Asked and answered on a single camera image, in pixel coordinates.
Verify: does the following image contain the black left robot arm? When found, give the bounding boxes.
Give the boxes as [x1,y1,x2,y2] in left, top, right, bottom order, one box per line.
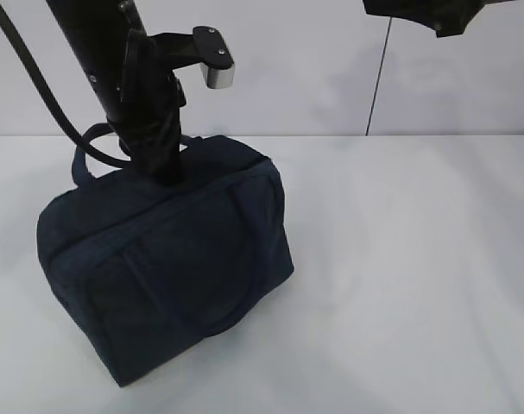
[47,1,183,185]

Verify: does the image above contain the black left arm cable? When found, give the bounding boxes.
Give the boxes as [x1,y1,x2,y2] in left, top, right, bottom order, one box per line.
[0,0,136,167]

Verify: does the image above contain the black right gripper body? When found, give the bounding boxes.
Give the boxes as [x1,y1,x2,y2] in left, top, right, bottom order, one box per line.
[361,0,489,39]

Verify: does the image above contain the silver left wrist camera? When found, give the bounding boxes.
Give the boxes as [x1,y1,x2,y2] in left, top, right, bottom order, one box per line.
[150,26,235,90]

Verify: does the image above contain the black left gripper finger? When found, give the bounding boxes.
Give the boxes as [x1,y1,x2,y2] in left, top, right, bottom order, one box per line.
[118,109,183,186]

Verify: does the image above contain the navy blue lunch bag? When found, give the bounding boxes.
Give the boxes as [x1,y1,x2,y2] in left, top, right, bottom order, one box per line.
[36,135,294,386]

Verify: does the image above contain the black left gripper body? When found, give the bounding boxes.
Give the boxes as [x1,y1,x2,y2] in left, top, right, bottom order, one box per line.
[114,29,182,127]

